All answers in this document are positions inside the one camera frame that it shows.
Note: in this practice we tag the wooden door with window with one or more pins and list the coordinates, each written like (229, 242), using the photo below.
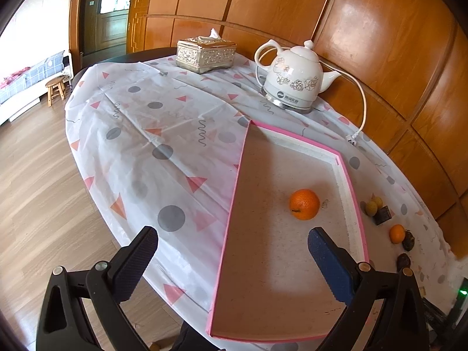
(103, 24)

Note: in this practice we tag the patterned white tablecloth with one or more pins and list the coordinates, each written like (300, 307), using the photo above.
(161, 146)

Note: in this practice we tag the small orange on cloth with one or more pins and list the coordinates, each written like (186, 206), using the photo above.
(397, 234)

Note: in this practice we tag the dark brown chestnut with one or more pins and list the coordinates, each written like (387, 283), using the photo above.
(403, 261)
(409, 241)

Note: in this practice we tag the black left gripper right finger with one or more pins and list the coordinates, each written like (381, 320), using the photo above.
(401, 324)

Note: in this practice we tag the yellow-green small fruit front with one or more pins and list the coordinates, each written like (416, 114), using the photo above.
(371, 208)

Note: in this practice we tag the large orange in tray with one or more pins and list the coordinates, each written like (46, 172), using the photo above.
(304, 204)

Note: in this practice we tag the white sofa with cushions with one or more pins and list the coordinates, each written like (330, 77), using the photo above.
(25, 91)

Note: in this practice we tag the pink-edged shallow tray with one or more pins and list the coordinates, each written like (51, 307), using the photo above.
(269, 289)

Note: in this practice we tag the yellow-green small fruit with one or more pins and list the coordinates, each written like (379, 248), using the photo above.
(378, 201)
(371, 208)

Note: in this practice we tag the small wooden stool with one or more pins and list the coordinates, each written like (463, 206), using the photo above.
(55, 85)

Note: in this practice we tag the dark brown chestnut upper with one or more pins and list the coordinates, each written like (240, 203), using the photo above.
(409, 241)

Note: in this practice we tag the ornate cream tissue box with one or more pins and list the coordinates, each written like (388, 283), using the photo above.
(202, 54)

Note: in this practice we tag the white ceramic electric kettle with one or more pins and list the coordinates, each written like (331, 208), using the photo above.
(294, 76)

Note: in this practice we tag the dark brown chestnut lower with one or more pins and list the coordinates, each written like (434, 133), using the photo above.
(403, 261)

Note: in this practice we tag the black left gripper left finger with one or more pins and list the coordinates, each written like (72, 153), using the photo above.
(64, 323)

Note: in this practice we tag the yellow-green small fruit back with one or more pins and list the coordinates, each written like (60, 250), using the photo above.
(378, 201)

